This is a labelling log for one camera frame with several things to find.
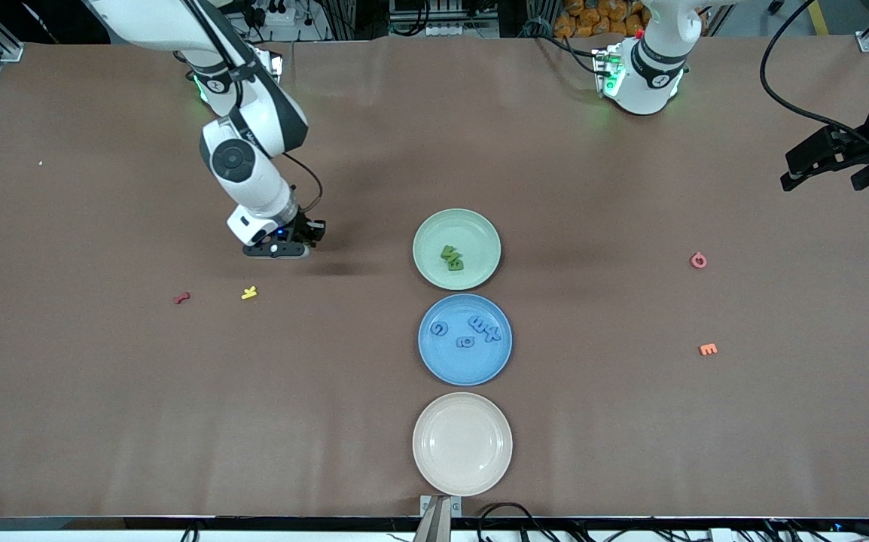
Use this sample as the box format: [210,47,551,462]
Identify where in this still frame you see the green plate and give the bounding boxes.
[413,209,502,291]

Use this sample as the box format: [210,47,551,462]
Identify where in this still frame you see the blue plate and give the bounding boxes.
[418,294,513,387]

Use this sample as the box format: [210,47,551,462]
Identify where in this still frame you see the white power strip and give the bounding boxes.
[242,0,296,27]
[425,23,499,38]

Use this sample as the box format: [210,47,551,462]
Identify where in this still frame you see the orange bags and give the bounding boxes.
[553,0,650,38]

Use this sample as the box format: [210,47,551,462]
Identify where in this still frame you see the beige plate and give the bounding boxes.
[412,392,514,497]

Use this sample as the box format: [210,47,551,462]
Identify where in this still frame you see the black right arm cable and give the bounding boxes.
[178,0,325,218]

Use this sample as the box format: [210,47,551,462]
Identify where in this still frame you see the black arm base cable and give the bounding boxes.
[521,19,601,76]

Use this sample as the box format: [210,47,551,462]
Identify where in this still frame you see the metal table edge bracket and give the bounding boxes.
[419,495,463,519]

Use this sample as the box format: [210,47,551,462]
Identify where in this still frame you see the metal camera mount bar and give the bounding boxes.
[412,497,454,542]

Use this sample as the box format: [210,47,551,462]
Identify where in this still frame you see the black cable loop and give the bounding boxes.
[476,502,563,542]

